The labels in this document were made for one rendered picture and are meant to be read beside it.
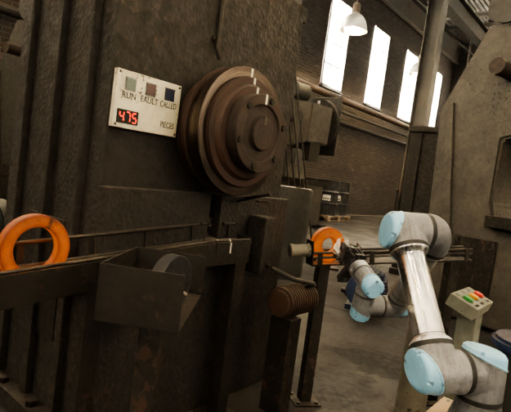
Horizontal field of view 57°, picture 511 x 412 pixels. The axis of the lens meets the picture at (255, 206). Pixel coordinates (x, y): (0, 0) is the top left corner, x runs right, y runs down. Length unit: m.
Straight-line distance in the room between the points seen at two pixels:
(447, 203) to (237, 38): 2.71
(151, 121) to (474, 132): 3.07
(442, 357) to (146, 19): 1.34
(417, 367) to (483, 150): 2.97
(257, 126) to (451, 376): 0.98
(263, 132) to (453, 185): 2.74
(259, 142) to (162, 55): 0.44
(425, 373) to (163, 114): 1.13
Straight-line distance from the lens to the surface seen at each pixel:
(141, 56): 1.65
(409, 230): 1.49
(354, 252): 1.87
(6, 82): 6.43
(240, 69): 1.75
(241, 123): 1.63
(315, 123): 9.73
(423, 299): 1.42
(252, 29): 2.05
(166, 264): 1.15
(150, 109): 1.64
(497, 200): 4.16
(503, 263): 4.03
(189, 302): 1.33
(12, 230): 1.32
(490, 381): 1.44
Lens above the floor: 0.98
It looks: 4 degrees down
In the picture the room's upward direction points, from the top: 8 degrees clockwise
